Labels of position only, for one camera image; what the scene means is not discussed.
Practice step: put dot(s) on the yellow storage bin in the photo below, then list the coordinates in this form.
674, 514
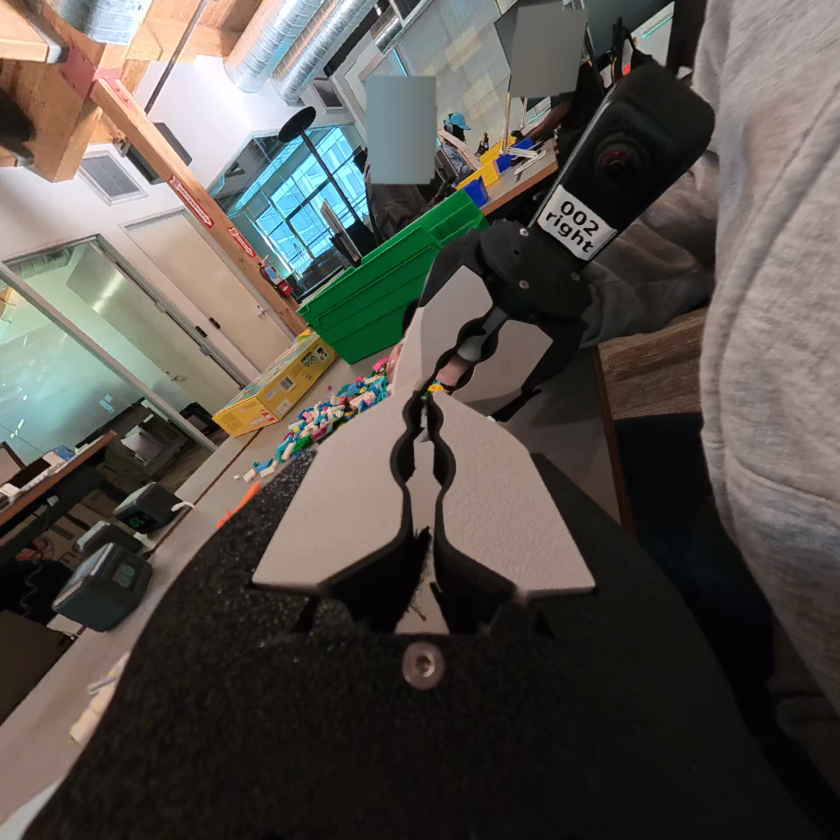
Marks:
489, 172

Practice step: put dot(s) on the wall air vent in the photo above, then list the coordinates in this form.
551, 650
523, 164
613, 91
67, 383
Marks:
111, 177

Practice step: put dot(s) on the wooden side desk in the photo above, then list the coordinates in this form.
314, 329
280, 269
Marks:
59, 472

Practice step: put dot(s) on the orange lego piece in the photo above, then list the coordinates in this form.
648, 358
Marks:
237, 505

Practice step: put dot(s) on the green plastic bin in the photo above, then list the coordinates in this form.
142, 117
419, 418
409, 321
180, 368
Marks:
380, 295
374, 334
453, 218

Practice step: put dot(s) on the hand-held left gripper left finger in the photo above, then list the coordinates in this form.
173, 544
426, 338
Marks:
341, 499

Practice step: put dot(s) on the person's right forearm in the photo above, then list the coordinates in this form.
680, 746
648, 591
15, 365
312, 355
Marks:
656, 262

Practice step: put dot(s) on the black monitor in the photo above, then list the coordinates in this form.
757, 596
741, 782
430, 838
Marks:
630, 26

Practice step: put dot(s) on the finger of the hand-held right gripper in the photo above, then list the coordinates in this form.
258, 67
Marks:
439, 315
515, 358

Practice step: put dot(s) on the black floor lamp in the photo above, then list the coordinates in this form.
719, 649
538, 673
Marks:
296, 123

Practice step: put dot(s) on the yellow lego box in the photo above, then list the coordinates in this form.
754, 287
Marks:
262, 400

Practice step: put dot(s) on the silver air duct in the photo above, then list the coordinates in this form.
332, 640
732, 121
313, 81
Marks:
328, 46
262, 46

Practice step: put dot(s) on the black wall speaker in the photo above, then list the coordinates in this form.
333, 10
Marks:
157, 157

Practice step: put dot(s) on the grey sweatshirt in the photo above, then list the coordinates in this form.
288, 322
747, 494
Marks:
774, 328

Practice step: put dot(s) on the wooden post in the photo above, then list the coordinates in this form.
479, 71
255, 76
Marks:
151, 148

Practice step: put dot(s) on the red fire extinguisher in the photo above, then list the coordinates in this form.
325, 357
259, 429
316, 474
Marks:
283, 283

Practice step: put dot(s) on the white door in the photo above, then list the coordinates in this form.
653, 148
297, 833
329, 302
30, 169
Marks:
197, 289

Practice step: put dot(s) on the dark blue jeans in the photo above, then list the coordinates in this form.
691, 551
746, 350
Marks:
689, 558

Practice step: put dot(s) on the pile of mixed lego bricks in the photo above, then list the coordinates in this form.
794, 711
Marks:
328, 413

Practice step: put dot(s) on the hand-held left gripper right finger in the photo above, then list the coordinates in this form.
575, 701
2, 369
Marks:
512, 512

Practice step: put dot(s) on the small blue storage bin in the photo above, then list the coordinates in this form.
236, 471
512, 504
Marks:
474, 190
508, 161

